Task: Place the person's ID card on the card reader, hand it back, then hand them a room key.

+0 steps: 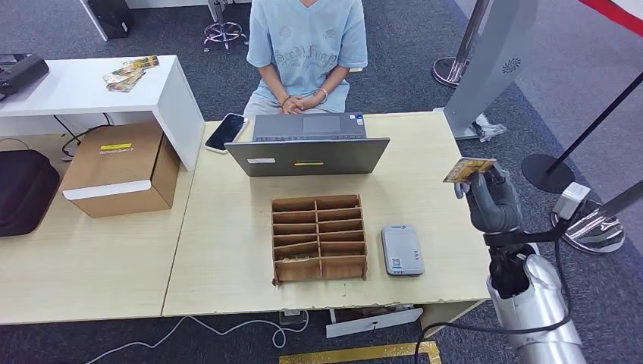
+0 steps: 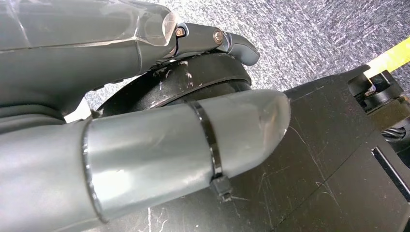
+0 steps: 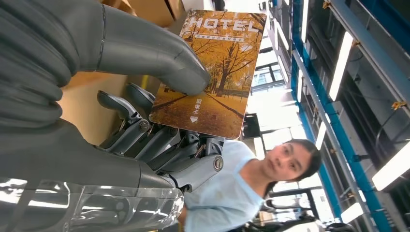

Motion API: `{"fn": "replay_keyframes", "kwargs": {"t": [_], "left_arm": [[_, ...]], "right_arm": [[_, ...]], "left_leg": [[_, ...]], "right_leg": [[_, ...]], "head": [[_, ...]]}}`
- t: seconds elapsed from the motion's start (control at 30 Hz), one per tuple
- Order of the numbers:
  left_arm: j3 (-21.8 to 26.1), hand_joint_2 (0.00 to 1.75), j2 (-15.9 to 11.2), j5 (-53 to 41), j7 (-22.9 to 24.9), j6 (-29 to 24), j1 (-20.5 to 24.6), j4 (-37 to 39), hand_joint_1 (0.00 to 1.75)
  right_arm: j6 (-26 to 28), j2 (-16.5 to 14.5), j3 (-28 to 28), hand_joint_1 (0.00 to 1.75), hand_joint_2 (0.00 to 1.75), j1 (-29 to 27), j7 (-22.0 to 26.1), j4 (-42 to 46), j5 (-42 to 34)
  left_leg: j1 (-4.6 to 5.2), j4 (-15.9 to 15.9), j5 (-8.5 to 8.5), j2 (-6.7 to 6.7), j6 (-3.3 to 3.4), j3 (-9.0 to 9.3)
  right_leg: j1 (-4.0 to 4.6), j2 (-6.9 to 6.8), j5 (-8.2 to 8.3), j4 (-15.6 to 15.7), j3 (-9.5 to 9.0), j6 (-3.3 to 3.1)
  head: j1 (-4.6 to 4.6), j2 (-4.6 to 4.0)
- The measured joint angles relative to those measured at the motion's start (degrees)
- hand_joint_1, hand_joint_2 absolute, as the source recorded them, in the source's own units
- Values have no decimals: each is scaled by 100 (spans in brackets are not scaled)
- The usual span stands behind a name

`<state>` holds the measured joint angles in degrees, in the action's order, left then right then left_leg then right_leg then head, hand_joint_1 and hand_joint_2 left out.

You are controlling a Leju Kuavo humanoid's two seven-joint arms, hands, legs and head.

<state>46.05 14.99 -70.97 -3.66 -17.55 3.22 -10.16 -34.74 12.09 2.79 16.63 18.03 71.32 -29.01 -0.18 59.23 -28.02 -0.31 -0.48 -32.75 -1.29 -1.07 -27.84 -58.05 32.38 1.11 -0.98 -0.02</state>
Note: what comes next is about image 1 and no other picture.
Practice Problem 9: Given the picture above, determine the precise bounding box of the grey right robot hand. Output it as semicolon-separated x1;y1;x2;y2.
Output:
454;165;523;234

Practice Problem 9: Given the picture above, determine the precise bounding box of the person's right hand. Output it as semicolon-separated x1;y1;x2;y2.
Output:
280;95;305;115

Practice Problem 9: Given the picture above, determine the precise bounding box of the person's left hand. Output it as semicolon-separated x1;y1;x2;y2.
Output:
300;93;328;112

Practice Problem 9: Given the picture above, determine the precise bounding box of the person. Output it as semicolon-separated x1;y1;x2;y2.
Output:
242;0;369;117

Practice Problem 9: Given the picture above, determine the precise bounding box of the grey card reader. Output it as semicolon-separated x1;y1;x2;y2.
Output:
380;224;426;278

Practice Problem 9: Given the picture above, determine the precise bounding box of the wooden card organizer rack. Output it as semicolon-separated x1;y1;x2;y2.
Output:
271;194;369;287

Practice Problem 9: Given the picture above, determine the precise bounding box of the grey laptop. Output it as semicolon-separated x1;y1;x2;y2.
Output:
224;111;391;177

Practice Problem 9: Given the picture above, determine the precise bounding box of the black stanchion with round base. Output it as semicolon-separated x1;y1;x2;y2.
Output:
520;70;643;195

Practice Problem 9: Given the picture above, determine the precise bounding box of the black smartphone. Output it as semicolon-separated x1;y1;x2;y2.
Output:
204;112;250;155

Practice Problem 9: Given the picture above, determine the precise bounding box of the crumpled clear plastic wrap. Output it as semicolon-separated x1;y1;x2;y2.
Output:
472;112;508;143

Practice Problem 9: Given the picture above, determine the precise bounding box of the chrome stool base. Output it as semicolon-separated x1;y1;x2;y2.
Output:
203;20;249;54

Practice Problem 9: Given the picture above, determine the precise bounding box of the chrome stanchion with mirror base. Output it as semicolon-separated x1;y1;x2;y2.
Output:
550;178;643;256

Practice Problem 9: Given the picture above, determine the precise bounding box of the chrome stanchion with round base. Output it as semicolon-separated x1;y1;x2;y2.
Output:
431;0;494;89

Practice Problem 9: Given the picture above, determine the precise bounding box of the grey standing kiosk panel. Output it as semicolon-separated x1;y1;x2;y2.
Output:
443;0;539;140

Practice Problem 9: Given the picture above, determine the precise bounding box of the brown cardboard box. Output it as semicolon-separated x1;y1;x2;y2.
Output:
61;120;182;219

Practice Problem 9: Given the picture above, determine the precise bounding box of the black computer tower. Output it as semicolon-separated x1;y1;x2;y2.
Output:
87;0;136;40

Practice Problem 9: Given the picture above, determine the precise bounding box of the gold floor tape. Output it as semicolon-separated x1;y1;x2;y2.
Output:
278;341;442;364

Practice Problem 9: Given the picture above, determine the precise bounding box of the small power adapter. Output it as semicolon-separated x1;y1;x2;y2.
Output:
278;310;309;328

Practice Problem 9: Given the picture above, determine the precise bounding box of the red barrier belt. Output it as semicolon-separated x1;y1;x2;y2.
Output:
576;0;643;37

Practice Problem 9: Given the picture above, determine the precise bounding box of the white desk shelf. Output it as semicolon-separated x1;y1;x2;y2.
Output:
0;54;206;173

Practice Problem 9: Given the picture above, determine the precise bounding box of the black desktop device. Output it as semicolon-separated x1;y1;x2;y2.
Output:
0;52;52;99

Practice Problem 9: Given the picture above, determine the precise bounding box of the black soft case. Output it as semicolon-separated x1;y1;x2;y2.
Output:
0;149;61;238

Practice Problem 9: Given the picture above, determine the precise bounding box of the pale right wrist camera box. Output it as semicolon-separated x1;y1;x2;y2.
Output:
551;181;593;222

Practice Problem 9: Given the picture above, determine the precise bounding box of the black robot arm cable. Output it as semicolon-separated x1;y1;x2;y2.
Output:
412;240;574;364

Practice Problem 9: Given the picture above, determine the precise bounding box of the black power cable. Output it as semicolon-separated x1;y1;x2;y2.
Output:
52;112;115;158

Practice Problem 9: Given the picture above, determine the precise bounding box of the white floor cable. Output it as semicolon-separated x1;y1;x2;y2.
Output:
83;310;310;364

